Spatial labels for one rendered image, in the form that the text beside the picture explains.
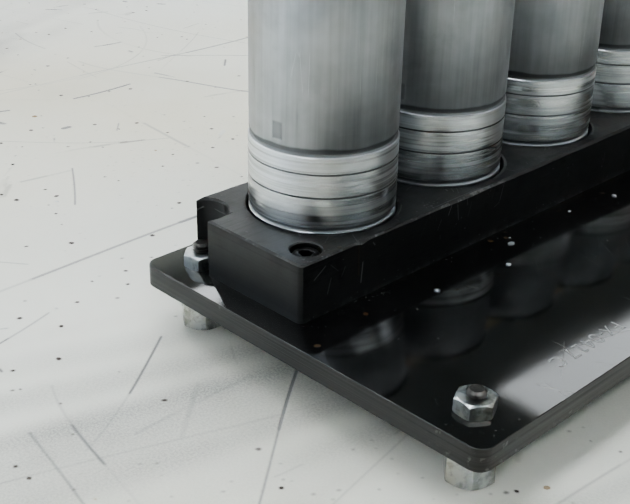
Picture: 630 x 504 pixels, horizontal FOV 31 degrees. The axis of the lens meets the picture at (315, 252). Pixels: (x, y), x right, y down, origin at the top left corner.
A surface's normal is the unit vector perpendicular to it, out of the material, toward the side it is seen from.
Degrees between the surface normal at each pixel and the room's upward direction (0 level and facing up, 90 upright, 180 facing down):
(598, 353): 0
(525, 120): 90
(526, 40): 90
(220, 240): 90
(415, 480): 0
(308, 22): 90
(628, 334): 0
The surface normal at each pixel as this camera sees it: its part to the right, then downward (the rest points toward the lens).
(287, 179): -0.48, 0.39
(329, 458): 0.02, -0.89
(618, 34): -0.15, 0.44
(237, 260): -0.72, 0.30
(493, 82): 0.66, 0.35
